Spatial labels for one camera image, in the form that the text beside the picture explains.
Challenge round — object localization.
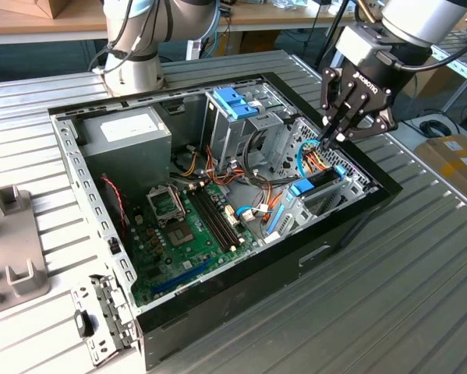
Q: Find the small brown cardboard box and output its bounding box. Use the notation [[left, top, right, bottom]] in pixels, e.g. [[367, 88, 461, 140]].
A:
[[5, 0, 71, 20]]

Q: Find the silver hinged card retainer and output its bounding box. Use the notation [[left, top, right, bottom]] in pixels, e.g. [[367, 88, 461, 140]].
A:
[[69, 273, 137, 368]]

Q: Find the silver socket cover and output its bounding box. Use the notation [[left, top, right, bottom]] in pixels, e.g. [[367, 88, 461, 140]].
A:
[[145, 185, 187, 229]]

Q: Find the black RAM slot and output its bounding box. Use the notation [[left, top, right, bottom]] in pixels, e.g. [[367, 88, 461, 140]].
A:
[[187, 188, 230, 253], [198, 185, 241, 248]]

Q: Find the short blue wire white plug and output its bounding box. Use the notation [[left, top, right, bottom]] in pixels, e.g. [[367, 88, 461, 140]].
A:
[[234, 205, 276, 224]]

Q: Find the grey parts rack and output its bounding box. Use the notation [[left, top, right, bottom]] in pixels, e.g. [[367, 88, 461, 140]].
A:
[[0, 185, 51, 319]]

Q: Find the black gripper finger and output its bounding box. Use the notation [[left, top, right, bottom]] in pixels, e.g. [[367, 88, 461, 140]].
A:
[[319, 68, 361, 150], [334, 93, 398, 142]]

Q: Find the hard disk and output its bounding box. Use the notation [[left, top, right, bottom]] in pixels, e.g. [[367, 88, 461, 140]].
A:
[[266, 164, 349, 238]]

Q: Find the long blue wire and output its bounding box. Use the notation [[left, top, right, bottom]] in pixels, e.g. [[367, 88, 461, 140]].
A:
[[296, 139, 324, 179]]

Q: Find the red black fan wire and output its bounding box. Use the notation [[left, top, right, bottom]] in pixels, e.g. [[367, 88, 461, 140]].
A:
[[99, 175, 129, 241]]

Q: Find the yellow black wire bundle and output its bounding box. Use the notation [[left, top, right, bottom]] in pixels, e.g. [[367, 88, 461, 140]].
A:
[[178, 151, 201, 178]]

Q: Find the green motherboard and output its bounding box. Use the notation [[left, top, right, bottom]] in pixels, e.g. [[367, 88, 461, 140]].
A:
[[126, 181, 260, 309]]

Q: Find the silver drive cage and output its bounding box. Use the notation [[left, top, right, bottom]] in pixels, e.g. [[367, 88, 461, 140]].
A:
[[201, 87, 296, 172]]

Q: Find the black coiled cable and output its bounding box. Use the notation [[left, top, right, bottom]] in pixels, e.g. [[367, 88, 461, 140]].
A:
[[418, 119, 459, 139]]

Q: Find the large brown cardboard box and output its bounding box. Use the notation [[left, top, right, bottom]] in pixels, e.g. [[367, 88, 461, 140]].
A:
[[402, 58, 452, 98]]

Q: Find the black tripod pole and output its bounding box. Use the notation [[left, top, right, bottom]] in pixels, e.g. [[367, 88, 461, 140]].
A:
[[313, 0, 353, 71]]

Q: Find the blue plastic drive latch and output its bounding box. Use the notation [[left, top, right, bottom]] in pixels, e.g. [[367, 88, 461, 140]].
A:
[[213, 87, 260, 121]]

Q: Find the cardboard box with labels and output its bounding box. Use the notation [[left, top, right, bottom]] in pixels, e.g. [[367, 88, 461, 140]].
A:
[[413, 134, 467, 203]]

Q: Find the orange red disk wire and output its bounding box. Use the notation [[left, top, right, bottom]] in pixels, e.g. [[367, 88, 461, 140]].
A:
[[302, 146, 331, 173]]

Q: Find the white board power connector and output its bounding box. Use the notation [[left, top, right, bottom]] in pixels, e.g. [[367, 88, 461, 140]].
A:
[[223, 204, 241, 230]]

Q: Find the wooden desk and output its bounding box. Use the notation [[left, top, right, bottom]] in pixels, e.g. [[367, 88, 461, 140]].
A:
[[0, 0, 386, 85]]

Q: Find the silver power supply unit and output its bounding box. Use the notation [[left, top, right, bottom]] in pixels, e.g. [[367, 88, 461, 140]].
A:
[[78, 107, 173, 196]]

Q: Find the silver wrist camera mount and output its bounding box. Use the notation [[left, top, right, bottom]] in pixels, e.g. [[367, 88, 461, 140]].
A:
[[334, 25, 394, 67]]

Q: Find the black case fan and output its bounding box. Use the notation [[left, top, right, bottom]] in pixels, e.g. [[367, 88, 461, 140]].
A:
[[100, 175, 131, 250]]

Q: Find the blue expansion slot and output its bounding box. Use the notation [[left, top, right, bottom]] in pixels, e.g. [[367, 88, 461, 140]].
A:
[[150, 259, 213, 297]]

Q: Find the red orange wire bundle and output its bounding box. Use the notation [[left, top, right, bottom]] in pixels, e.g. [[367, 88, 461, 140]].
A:
[[204, 143, 285, 224]]

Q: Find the black PC case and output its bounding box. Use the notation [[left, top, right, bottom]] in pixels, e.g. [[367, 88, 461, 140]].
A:
[[48, 72, 404, 371]]

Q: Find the grey cable with metal plug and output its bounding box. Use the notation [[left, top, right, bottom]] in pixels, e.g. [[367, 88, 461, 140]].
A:
[[87, 0, 135, 76]]

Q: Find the black cable with plug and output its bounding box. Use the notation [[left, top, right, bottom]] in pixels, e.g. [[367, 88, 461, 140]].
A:
[[388, 34, 467, 72]]

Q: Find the silver disk bay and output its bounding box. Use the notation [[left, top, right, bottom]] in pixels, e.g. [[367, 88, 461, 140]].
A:
[[264, 115, 380, 245]]

